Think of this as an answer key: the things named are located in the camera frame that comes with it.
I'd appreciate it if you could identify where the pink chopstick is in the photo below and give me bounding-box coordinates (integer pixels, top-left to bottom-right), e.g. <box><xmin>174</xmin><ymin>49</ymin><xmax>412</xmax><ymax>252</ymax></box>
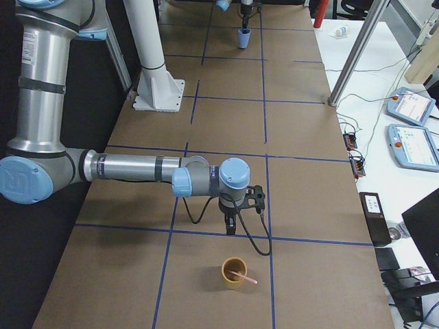
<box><xmin>228</xmin><ymin>270</ymin><xmax>258</xmax><ymax>284</ymax></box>

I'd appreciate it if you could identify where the teach pendant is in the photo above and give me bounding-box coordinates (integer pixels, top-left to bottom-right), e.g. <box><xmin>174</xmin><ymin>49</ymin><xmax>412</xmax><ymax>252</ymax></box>
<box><xmin>386</xmin><ymin>124</ymin><xmax>438</xmax><ymax>173</ymax></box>
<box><xmin>386</xmin><ymin>87</ymin><xmax>436</xmax><ymax>127</ymax></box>

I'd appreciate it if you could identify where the aluminium frame post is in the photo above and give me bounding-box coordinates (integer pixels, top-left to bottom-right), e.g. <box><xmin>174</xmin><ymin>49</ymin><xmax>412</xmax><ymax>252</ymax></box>
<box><xmin>328</xmin><ymin>0</ymin><xmax>389</xmax><ymax>107</ymax></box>

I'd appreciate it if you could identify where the yellow ribbed cup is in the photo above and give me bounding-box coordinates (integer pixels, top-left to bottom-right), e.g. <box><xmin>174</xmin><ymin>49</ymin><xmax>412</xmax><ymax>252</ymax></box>
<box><xmin>221</xmin><ymin>256</ymin><xmax>247</xmax><ymax>290</ymax></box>

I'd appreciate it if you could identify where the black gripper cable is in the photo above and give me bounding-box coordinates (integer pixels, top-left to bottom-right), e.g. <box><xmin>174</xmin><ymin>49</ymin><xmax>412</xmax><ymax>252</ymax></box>
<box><xmin>181</xmin><ymin>197</ymin><xmax>273</xmax><ymax>256</ymax></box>

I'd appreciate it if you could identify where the teach pendant near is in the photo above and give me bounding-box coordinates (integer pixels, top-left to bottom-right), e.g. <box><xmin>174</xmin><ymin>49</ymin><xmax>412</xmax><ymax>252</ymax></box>
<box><xmin>386</xmin><ymin>124</ymin><xmax>438</xmax><ymax>173</ymax></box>

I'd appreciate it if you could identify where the black monitor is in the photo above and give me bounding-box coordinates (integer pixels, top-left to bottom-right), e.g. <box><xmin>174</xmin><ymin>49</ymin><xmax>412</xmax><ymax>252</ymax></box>
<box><xmin>402</xmin><ymin>193</ymin><xmax>439</xmax><ymax>279</ymax></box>

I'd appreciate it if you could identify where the white camera pole base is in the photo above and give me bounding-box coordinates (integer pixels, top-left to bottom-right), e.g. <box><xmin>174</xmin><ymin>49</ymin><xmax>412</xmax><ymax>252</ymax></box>
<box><xmin>123</xmin><ymin>0</ymin><xmax>185</xmax><ymax>112</ymax></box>

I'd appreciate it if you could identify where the white small bottle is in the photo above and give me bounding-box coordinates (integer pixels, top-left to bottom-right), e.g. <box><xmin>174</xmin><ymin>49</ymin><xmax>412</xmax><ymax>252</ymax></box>
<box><xmin>329</xmin><ymin>25</ymin><xmax>350</xmax><ymax>39</ymax></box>

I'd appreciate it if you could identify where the orange connector board near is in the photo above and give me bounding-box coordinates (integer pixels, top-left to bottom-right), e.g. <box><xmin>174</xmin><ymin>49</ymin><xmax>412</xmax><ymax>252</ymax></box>
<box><xmin>348</xmin><ymin>150</ymin><xmax>366</xmax><ymax>179</ymax></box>

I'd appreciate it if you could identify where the blue ribbed paper cup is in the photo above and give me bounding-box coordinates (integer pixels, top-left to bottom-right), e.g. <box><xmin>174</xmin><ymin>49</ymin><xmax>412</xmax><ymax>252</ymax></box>
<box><xmin>238</xmin><ymin>28</ymin><xmax>251</xmax><ymax>49</ymax></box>

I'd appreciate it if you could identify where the teach pendant far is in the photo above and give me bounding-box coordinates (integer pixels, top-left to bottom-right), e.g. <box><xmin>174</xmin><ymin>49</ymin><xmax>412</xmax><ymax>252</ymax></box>
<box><xmin>386</xmin><ymin>87</ymin><xmax>436</xmax><ymax>127</ymax></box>

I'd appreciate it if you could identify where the red cylinder bottle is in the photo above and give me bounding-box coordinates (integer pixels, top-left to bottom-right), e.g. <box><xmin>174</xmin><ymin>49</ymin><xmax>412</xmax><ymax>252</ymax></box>
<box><xmin>313</xmin><ymin>0</ymin><xmax>329</xmax><ymax>29</ymax></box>

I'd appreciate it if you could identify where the black box with white label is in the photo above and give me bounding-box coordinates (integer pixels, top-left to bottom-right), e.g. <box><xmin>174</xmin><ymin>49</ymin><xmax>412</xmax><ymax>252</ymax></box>
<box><xmin>359</xmin><ymin>192</ymin><xmax>392</xmax><ymax>247</ymax></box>

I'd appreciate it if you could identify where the orange connector board far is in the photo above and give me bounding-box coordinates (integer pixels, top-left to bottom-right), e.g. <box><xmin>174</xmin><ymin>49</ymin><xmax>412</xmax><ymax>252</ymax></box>
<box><xmin>342</xmin><ymin>123</ymin><xmax>357</xmax><ymax>151</ymax></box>

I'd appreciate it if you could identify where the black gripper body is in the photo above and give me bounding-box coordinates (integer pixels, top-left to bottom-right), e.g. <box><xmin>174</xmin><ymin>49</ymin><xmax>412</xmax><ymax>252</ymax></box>
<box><xmin>240</xmin><ymin>0</ymin><xmax>255</xmax><ymax>16</ymax></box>
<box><xmin>219</xmin><ymin>197</ymin><xmax>237</xmax><ymax>223</ymax></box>

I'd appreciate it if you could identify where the orange connector board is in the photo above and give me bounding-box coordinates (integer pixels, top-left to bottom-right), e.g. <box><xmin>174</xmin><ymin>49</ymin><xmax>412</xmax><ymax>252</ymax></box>
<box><xmin>348</xmin><ymin>150</ymin><xmax>366</xmax><ymax>179</ymax></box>
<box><xmin>342</xmin><ymin>123</ymin><xmax>357</xmax><ymax>151</ymax></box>

